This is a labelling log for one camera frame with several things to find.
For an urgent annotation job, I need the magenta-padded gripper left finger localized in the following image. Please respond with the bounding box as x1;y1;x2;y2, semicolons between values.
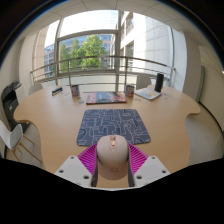
54;143;99;189

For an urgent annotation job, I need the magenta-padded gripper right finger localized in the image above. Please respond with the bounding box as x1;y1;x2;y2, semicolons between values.
127;143;171;189

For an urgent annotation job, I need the beige computer mouse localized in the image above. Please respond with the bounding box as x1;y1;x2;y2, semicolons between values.
95;134;130;181

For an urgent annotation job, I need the blue patterned mouse pad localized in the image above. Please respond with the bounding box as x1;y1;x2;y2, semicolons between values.
76;108;152;147

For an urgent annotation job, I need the white chair with wooden legs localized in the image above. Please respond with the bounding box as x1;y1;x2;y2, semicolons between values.
0;119;43;164

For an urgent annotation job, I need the light blue booklet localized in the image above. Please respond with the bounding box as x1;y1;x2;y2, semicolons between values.
134;87;163;101

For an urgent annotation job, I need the red and blue magazine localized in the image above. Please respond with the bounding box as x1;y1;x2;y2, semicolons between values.
85;91;128;106

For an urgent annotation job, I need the printed can with blue label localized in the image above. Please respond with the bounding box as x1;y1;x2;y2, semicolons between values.
70;84;81;98

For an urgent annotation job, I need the small dark blue box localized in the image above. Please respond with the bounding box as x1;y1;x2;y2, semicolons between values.
51;86;64;97

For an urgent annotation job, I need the printed can with red label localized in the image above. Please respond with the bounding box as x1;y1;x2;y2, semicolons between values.
125;84;135;98

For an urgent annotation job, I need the black cylinder speaker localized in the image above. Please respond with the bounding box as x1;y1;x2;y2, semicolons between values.
154;72;165;93

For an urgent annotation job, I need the black and white printer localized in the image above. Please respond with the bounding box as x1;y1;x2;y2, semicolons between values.
0;80;29;131

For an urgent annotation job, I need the metal railing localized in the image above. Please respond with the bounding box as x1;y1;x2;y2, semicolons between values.
29;55;176;88

